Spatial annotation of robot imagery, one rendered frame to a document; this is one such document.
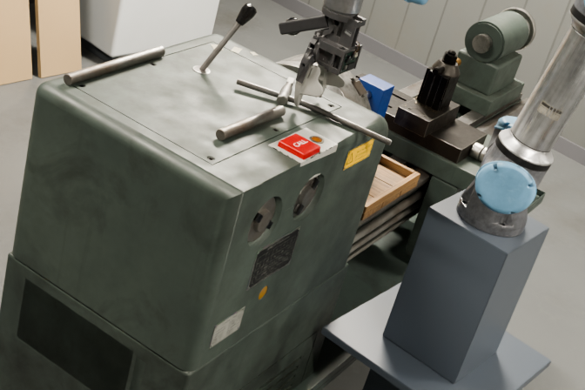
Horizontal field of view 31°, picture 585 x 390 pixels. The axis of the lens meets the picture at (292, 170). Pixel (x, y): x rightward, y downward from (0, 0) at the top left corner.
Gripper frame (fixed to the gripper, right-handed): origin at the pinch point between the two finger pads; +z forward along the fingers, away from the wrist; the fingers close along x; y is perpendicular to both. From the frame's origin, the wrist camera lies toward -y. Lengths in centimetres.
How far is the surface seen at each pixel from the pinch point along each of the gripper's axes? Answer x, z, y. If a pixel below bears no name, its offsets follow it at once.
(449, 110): 86, 26, 1
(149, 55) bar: -16.0, 0.2, -28.8
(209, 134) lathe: -29.2, 1.9, -2.3
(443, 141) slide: 77, 31, 5
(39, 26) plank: 155, 104, -217
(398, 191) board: 54, 38, 6
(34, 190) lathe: -43, 24, -29
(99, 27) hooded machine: 193, 110, -215
